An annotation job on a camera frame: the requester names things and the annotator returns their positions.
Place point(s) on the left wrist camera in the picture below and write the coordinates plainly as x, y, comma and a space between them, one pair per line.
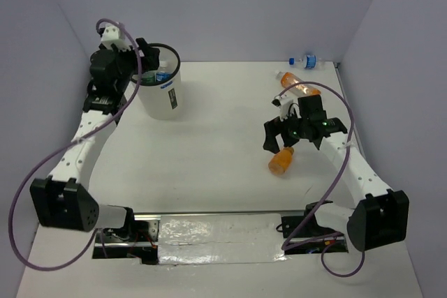
113, 36

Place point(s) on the white bin with black rim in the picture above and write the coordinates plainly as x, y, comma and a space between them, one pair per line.
163, 100

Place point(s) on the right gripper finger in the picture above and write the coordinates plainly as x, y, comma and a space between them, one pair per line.
289, 141
272, 129

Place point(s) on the blue label water bottle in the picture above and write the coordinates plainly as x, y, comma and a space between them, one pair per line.
163, 72

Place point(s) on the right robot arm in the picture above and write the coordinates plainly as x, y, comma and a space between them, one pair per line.
380, 214

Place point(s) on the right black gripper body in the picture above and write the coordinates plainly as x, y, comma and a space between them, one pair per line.
296, 126

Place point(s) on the small orange juice bottle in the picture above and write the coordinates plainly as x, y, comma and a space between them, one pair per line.
281, 161

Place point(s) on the green label clear bottle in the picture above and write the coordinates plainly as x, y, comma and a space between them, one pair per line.
148, 78

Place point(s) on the silver tape strip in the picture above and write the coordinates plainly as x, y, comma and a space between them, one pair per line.
220, 239

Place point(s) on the small blue cap bottle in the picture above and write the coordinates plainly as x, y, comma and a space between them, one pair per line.
307, 62

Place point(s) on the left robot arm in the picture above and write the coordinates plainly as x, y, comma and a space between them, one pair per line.
62, 199

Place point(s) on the long orange label bottle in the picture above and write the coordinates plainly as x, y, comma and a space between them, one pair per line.
288, 79

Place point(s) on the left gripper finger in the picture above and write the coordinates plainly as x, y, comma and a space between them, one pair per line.
143, 46
150, 58

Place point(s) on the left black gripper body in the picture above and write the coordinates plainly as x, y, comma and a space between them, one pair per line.
127, 61

